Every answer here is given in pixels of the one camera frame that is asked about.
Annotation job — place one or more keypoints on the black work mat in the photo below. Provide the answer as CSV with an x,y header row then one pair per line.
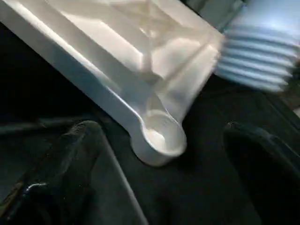
x,y
197,187

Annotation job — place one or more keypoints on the white plastic table leg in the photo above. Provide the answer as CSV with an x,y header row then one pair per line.
x,y
262,51

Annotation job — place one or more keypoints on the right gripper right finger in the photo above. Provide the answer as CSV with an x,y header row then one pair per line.
x,y
267,183

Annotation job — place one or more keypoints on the white plastic table top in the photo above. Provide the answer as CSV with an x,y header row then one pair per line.
x,y
117,51

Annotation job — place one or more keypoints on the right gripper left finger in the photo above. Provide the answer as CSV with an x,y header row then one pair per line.
x,y
75,183

